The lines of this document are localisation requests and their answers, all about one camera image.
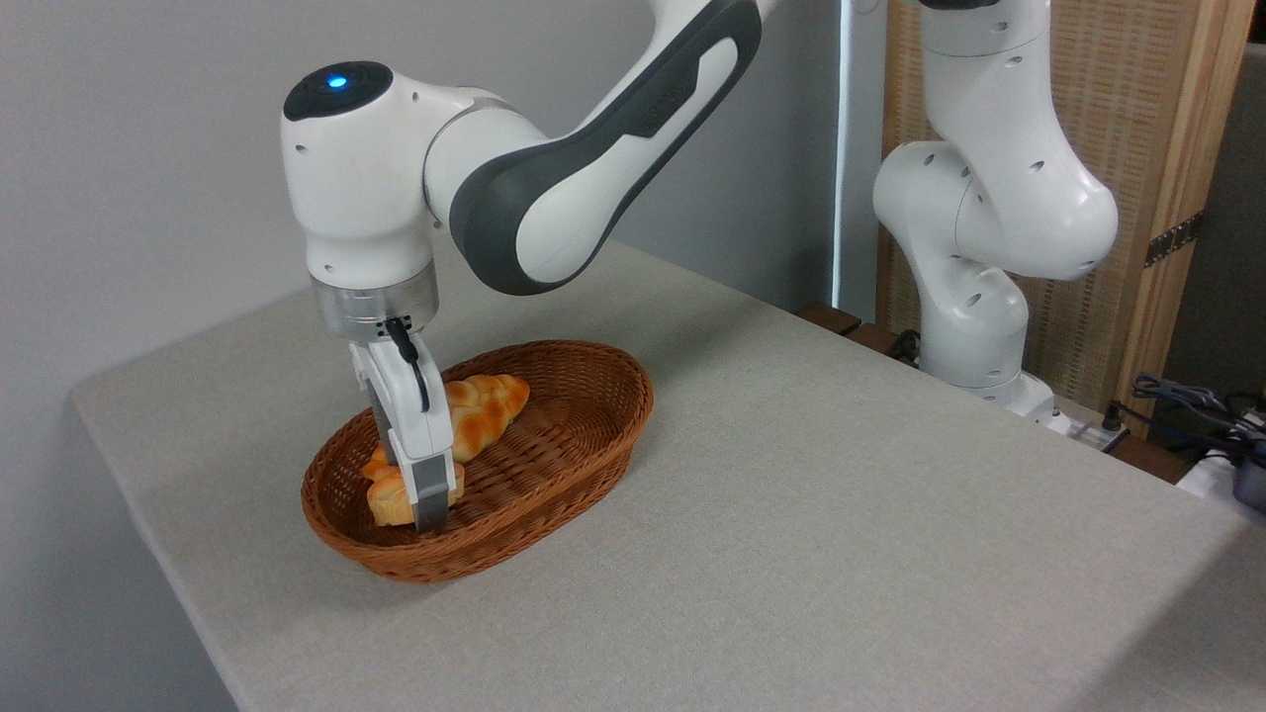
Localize brown wicker basket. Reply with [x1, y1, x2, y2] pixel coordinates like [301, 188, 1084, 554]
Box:
[301, 339, 655, 585]

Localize braided golden bread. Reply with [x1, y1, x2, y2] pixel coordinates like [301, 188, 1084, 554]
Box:
[360, 373, 532, 484]

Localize metal screen hinge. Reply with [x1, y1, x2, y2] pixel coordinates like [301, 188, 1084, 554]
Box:
[1144, 210, 1206, 269]

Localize grey box device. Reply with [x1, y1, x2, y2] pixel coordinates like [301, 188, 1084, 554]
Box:
[1232, 459, 1266, 514]

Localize dark wooden platform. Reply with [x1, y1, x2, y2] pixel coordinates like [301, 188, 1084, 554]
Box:
[795, 301, 1200, 487]

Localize grey tablecloth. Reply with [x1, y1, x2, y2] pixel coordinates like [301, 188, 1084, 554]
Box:
[69, 237, 1266, 712]

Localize orange muffin-shaped bread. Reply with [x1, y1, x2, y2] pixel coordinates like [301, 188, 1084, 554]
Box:
[366, 461, 467, 528]

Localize white vertical strip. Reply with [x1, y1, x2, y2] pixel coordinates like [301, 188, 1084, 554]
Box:
[833, 0, 855, 311]

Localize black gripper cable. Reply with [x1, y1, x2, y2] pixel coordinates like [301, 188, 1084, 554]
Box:
[383, 315, 433, 414]

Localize wooden rattan screen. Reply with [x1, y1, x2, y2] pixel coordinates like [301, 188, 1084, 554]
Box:
[877, 0, 1258, 442]

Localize black cable bundle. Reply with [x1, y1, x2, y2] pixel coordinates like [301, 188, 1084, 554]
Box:
[1130, 373, 1266, 448]

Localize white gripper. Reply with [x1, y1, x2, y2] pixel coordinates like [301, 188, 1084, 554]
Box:
[348, 331, 460, 536]

